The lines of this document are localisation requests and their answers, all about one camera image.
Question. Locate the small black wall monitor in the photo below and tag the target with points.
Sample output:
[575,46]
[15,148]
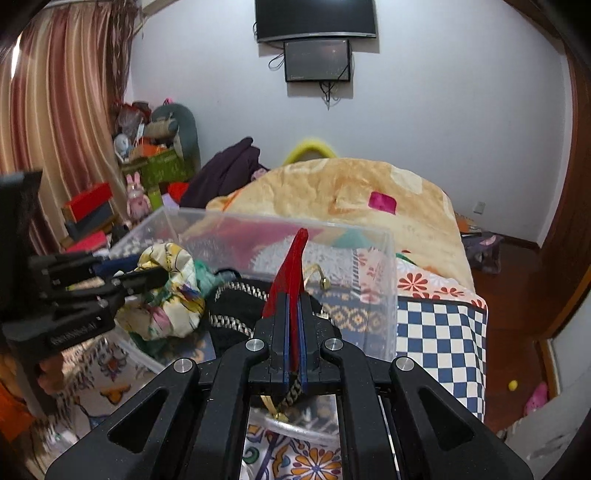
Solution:
[317,60]

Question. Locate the green cardboard box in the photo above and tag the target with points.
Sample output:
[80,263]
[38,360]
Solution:
[161,168]

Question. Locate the pink bunny plush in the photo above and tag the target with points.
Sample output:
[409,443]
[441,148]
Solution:
[137,198]

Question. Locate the blue white checkered quilt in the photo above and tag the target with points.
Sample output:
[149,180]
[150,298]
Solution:
[443,341]

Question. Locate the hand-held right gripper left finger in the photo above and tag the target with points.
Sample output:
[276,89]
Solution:
[287,344]

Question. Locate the red flat box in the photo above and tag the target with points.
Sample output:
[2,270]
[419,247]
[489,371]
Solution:
[87,201]

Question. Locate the teal cloth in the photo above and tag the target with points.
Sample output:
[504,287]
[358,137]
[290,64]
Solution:
[210,274]

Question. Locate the clear plastic storage box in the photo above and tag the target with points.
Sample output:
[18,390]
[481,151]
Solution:
[360,300]

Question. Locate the purple printed bag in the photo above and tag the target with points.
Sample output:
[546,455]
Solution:
[485,254]

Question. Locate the dark purple clothing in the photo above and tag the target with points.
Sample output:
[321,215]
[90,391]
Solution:
[226,170]

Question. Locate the floral fabric cloth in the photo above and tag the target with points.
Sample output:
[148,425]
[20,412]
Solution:
[171,295]

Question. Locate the pink plush toy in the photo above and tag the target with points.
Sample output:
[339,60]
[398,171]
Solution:
[536,400]

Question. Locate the brown wooden door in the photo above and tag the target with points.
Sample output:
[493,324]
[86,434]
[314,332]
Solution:
[572,207]

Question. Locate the grey plush toy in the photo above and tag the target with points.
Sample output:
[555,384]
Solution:
[182,129]

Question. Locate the dark grey flat box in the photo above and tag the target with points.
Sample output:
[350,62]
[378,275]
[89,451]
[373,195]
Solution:
[90,219]

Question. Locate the orange flower print cloth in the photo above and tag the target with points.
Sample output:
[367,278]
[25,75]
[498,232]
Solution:
[429,284]

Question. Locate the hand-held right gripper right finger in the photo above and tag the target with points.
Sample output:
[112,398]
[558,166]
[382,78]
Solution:
[299,344]

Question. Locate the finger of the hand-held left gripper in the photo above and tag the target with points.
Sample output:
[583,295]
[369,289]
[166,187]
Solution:
[69,265]
[138,280]

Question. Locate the white wall socket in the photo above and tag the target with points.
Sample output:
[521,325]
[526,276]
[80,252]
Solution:
[479,207]

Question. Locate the beige patterned blanket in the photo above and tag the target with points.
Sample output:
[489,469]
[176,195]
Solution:
[351,194]

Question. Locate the black wall television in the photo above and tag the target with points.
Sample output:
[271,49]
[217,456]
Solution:
[314,18]

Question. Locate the white cabinet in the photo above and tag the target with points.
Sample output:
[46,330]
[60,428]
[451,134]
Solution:
[558,406]

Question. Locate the colourful patterned bedsheet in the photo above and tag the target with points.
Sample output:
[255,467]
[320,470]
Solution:
[111,383]

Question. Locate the yellow ball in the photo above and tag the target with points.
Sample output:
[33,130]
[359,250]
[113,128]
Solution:
[513,385]

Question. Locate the person's left hand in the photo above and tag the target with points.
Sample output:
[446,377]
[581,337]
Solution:
[50,374]

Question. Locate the red cloth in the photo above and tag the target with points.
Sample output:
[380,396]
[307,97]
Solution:
[178,190]

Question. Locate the striped brown curtain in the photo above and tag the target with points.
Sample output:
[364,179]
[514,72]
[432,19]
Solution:
[69,115]

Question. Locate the pile of assorted toys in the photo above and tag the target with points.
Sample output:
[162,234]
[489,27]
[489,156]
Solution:
[131,129]

